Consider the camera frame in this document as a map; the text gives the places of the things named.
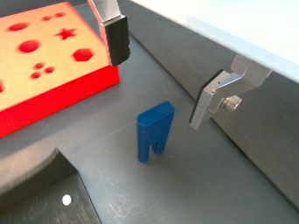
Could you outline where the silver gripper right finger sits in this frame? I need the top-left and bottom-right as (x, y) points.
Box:
(189, 54), (272, 130)

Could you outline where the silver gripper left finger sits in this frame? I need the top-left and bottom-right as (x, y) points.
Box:
(88, 0), (129, 67)

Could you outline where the blue square-circle peg object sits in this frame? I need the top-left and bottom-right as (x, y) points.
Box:
(136, 101), (174, 163)

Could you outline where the black curved fixture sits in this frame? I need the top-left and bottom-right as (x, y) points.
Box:
(0, 150), (101, 224)

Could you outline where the red shape-hole block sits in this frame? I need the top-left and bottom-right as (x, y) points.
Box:
(0, 2), (118, 138)

